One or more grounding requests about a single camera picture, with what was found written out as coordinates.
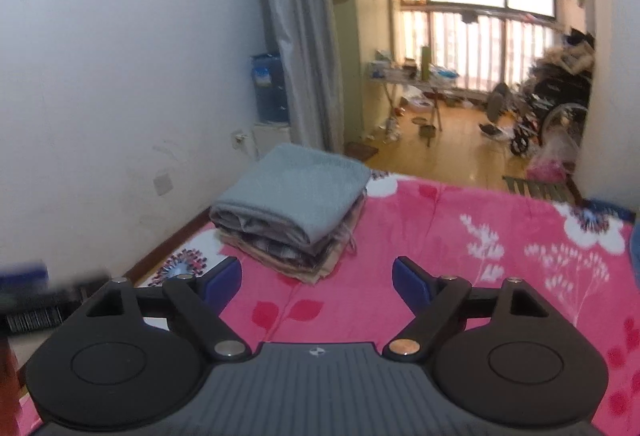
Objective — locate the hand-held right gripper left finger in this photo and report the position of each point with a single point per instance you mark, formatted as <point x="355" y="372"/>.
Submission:
<point x="224" y="283"/>

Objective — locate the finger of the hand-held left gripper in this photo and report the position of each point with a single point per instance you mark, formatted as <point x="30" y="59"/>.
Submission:
<point x="70" y="285"/>

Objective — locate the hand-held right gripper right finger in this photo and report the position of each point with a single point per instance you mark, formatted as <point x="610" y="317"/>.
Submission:
<point x="411" y="283"/>

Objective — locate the grey knit garment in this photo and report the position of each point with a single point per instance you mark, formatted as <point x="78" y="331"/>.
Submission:
<point x="300" y="181"/>

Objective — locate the folded striped and beige cloths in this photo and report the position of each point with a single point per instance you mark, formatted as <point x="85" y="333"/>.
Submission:
<point x="320" y="266"/>

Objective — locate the pink floral blanket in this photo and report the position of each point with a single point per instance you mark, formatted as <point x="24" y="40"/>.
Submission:
<point x="500" y="256"/>

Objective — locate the brown floor mat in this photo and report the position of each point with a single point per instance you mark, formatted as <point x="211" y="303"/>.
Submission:
<point x="361" y="149"/>

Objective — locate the pink plastic bag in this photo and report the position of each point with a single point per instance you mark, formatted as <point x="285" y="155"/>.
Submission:
<point x="552" y="158"/>

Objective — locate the standing fan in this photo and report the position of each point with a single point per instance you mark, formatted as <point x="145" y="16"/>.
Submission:
<point x="497" y="101"/>

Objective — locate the blue water bottle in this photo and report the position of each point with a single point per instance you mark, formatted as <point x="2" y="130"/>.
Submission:
<point x="270" y="86"/>

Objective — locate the folding table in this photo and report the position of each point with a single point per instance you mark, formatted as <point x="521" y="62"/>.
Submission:
<point x="400" y="78"/>

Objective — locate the blue denim garment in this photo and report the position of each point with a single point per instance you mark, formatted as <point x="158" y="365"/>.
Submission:
<point x="636" y="251"/>

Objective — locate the black wheelchair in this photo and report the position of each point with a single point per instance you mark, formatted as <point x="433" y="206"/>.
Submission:
<point x="555" y="96"/>

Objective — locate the grey curtain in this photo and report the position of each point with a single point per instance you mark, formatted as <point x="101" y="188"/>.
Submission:
<point x="300" y="41"/>

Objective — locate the wall socket with plug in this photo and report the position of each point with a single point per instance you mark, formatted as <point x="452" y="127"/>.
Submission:
<point x="241" y="138"/>

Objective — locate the wooden slat frame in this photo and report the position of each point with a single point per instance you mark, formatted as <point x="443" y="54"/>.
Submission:
<point x="540" y="190"/>

